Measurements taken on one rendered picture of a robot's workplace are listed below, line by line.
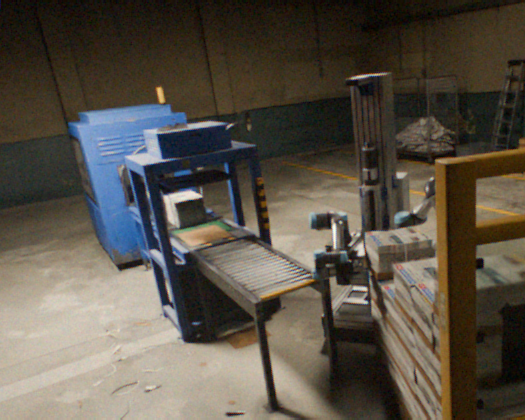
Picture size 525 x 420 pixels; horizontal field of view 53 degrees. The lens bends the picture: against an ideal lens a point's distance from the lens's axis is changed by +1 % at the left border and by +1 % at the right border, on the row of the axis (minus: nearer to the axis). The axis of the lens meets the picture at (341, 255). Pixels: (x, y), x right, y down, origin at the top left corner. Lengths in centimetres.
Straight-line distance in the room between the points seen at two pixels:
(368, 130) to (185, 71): 852
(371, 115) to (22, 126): 865
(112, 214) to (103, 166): 56
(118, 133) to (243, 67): 643
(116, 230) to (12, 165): 523
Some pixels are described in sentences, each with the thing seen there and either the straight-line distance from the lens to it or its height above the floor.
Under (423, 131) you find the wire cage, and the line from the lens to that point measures 1089.
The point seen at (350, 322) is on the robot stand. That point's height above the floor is 20.
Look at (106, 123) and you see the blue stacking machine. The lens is 648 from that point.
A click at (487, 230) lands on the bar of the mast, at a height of 163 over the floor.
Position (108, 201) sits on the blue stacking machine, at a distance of 657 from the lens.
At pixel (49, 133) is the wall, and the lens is 1159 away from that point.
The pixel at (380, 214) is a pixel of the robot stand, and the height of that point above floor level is 102.
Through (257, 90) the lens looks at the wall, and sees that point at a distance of 1263.
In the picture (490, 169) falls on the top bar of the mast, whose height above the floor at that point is 181.
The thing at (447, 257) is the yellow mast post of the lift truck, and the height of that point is 157.
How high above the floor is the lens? 213
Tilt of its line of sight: 21 degrees down
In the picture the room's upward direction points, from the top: 6 degrees counter-clockwise
